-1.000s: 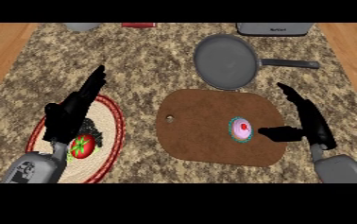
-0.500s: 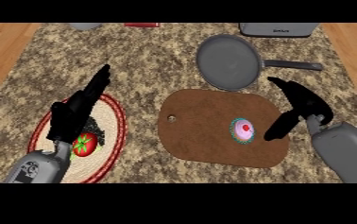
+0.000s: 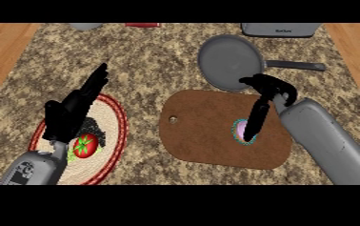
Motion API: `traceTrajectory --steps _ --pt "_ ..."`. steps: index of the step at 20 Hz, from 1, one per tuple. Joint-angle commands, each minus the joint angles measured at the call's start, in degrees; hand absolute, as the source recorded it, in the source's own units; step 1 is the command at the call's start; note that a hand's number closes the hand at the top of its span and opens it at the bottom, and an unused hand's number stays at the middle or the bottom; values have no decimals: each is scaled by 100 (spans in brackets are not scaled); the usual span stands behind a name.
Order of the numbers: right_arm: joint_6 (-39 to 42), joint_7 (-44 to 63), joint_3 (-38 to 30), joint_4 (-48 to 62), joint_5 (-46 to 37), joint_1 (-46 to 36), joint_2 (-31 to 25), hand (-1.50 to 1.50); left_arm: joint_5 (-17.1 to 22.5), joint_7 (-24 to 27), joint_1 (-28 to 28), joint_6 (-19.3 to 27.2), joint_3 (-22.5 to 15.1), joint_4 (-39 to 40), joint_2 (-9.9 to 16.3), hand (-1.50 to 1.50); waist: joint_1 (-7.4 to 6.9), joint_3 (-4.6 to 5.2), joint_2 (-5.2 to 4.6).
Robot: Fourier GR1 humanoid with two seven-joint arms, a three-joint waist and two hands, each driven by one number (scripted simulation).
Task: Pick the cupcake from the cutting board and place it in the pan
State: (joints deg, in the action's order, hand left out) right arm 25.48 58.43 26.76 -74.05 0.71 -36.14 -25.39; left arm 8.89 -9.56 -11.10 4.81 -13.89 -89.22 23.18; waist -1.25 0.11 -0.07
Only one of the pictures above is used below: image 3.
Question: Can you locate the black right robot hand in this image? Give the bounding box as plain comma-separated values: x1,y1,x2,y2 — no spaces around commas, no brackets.
238,73,299,143

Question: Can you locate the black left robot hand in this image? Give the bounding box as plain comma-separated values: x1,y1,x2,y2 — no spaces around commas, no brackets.
42,62,111,143

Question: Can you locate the pink cupcake with teal wrapper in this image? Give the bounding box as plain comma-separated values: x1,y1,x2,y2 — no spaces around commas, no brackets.
231,118,259,146

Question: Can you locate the brown wooden cutting board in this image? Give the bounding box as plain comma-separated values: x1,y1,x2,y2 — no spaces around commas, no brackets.
158,89,294,170

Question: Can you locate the grey frying pan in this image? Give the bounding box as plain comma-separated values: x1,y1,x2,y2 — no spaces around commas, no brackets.
197,33,327,92

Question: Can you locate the dark speckled food pile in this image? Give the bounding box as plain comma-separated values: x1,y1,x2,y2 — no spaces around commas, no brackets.
76,116,108,148

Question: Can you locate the round woven red-rimmed placemat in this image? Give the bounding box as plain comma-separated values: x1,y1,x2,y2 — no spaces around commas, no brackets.
27,92,130,186

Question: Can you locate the red tomato with green stem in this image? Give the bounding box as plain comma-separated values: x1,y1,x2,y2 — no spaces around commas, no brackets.
73,134,101,158

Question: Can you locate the pale grey object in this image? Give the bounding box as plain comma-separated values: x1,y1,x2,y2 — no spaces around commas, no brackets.
70,23,105,31

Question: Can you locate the grey appliance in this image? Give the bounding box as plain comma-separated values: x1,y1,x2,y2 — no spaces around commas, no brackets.
241,23,324,38

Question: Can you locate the red object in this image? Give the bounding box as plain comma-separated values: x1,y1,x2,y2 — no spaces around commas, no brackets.
124,23,163,29

